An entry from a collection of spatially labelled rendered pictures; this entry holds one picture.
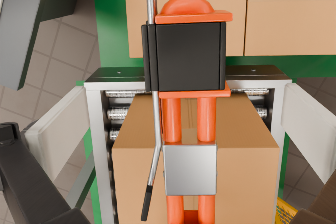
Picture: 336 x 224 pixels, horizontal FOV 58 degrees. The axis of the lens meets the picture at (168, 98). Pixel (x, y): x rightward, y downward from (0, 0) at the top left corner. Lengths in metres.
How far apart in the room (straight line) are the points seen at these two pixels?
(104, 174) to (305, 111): 1.10
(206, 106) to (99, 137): 0.85
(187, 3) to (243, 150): 0.50
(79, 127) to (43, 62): 1.60
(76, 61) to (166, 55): 1.43
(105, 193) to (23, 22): 0.71
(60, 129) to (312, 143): 0.13
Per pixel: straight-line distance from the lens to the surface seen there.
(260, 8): 1.08
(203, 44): 0.30
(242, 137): 0.79
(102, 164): 1.21
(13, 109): 1.96
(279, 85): 1.07
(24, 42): 0.95
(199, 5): 0.31
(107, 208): 1.33
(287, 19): 1.10
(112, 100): 1.20
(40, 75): 1.82
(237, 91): 1.11
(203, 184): 0.37
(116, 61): 1.66
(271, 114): 1.14
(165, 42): 0.30
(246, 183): 0.80
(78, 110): 0.19
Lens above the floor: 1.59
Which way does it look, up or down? 70 degrees down
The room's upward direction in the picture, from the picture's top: 173 degrees counter-clockwise
